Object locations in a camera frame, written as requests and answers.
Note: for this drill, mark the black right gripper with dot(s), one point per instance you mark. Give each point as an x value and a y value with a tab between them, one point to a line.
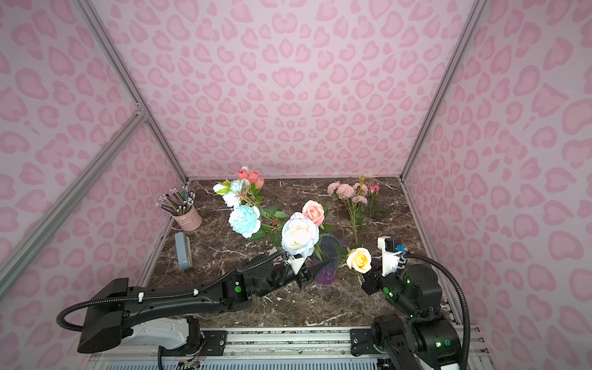
375	271

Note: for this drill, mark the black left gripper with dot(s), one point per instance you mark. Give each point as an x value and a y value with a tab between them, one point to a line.
287	273

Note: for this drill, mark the purple glass vase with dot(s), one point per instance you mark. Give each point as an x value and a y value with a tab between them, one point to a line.
329	253

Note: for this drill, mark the salmon pink rose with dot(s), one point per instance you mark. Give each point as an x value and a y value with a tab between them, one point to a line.
316	213

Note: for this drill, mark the small pink twin rose stem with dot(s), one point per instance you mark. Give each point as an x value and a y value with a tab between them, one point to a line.
344	192

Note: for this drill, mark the light pink double peony stem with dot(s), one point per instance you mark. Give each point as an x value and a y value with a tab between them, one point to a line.
359	204

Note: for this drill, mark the magenta rose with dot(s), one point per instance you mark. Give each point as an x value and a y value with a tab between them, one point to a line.
375	209

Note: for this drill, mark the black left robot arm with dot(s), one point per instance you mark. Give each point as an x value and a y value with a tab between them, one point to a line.
111	315

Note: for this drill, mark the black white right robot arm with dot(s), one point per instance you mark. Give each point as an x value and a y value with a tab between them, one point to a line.
418	336

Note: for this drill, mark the yellow peach rose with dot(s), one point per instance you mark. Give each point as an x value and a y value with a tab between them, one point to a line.
357	259

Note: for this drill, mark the white rose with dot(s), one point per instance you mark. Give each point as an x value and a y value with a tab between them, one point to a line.
300	235

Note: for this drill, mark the tulip bunch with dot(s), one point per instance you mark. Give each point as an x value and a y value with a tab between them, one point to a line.
242	191

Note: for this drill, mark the grey rectangular eraser block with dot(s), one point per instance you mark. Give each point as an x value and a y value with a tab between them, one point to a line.
183	249

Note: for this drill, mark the pink pen cup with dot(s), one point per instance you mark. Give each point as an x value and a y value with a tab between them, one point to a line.
189	221

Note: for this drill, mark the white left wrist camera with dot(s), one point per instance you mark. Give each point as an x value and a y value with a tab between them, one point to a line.
296	262

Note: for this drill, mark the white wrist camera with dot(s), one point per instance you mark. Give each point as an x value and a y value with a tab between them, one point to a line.
296	262
393	250

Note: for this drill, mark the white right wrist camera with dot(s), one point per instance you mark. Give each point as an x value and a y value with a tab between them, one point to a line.
393	250

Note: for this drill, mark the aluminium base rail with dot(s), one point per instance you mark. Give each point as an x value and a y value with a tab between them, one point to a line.
260	348

